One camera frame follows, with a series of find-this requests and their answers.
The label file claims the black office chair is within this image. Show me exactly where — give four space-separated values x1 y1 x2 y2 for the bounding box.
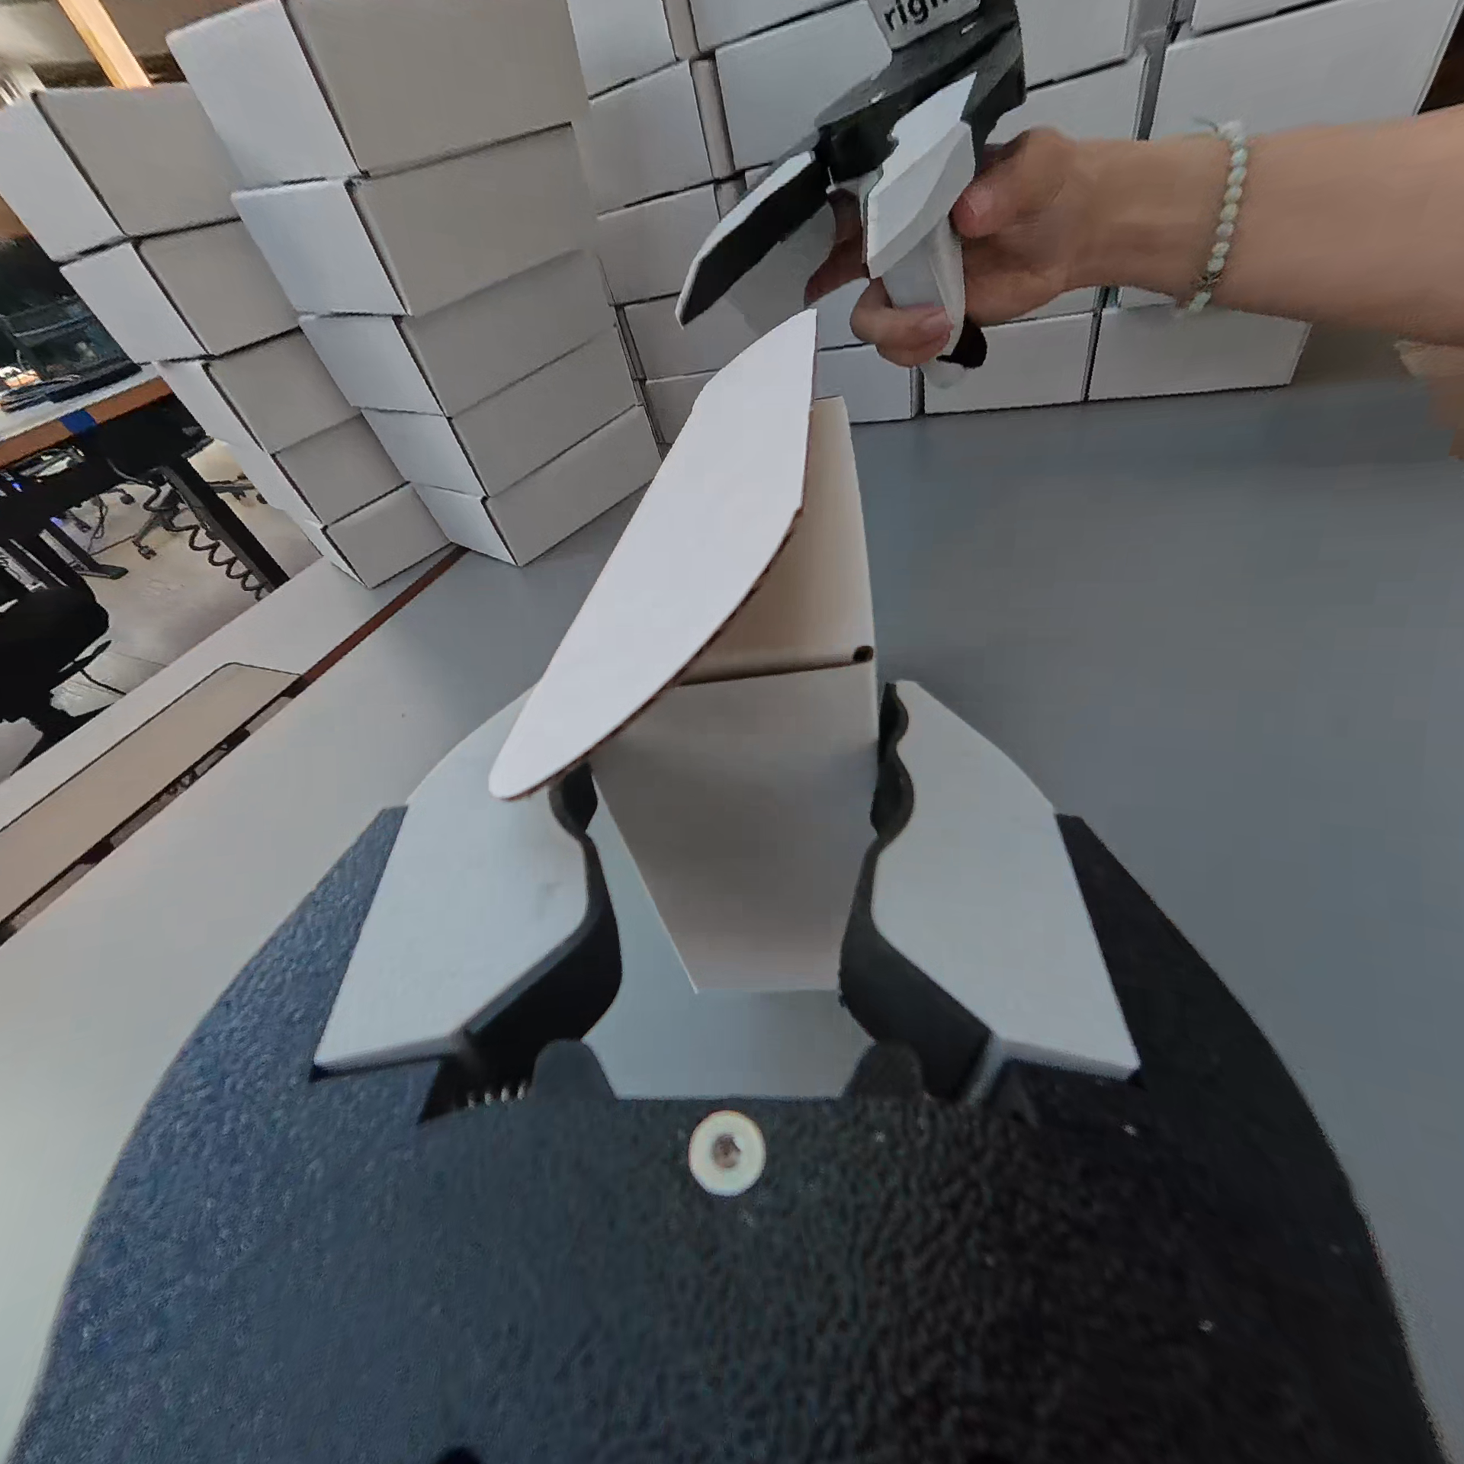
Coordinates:
0 548 114 756

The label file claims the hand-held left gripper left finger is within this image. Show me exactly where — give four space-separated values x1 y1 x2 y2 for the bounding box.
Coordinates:
310 691 626 1124

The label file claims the pale beaded bracelet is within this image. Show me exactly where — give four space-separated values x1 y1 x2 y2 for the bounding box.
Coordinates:
1184 116 1252 315

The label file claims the white cardboard box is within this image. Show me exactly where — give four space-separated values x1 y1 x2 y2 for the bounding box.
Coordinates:
487 306 886 998

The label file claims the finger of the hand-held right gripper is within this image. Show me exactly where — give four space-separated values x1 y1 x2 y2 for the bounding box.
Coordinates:
861 83 977 282
675 139 829 327

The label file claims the stack of white boxes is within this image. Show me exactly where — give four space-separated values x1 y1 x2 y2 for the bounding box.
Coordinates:
0 0 1464 595

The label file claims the person's right hand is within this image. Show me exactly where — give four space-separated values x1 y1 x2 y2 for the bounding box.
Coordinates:
804 125 1120 370

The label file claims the person's right forearm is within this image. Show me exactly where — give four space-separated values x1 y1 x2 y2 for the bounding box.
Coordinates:
1099 108 1464 347

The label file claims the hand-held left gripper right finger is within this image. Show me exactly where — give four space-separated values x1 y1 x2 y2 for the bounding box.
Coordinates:
838 678 1145 1108

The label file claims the wooden desk with black legs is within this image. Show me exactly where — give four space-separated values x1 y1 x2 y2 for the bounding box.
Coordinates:
0 364 293 601

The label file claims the wooden beam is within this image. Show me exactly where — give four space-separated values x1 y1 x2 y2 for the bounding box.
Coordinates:
60 0 157 90

